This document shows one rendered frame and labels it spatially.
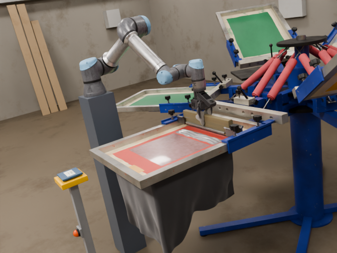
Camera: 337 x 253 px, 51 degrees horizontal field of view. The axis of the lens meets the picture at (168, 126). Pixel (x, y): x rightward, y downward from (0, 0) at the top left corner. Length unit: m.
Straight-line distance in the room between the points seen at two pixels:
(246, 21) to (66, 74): 6.05
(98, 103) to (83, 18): 6.90
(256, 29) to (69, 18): 6.17
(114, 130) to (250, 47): 1.51
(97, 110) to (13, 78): 6.41
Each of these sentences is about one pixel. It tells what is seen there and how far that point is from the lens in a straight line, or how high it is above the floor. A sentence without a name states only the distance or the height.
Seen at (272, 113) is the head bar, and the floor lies 1.04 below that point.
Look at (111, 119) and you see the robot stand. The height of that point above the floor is 1.03.
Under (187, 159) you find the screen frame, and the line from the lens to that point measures 1.58.
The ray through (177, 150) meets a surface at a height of 0.96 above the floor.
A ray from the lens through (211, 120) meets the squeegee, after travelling 1.91.
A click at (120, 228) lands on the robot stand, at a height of 0.25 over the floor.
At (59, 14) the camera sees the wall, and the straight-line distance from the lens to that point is 8.93.
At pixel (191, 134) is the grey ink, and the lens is 1.98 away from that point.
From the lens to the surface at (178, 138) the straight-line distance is 1.97.
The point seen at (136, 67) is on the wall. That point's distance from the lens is 9.66.
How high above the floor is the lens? 1.62
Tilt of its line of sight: 17 degrees down
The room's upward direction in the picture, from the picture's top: 10 degrees counter-clockwise
